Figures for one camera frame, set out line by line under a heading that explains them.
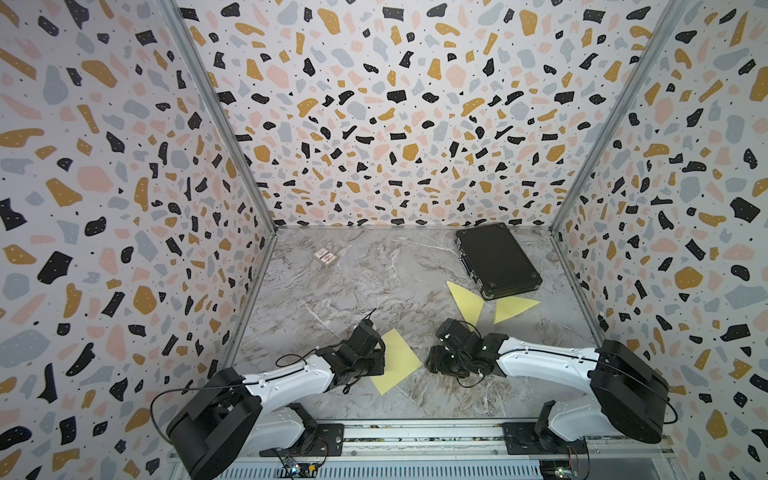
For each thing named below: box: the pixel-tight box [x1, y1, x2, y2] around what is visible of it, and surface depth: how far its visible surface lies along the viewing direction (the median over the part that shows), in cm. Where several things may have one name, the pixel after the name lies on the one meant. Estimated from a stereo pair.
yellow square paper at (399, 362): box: [370, 328, 423, 396], surface depth 90 cm
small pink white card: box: [313, 247, 338, 267], surface depth 112 cm
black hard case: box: [454, 222, 543, 301], surface depth 106 cm
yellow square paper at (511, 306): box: [493, 296, 541, 325], surface depth 101 cm
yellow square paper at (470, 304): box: [446, 281, 485, 332], surface depth 103 cm
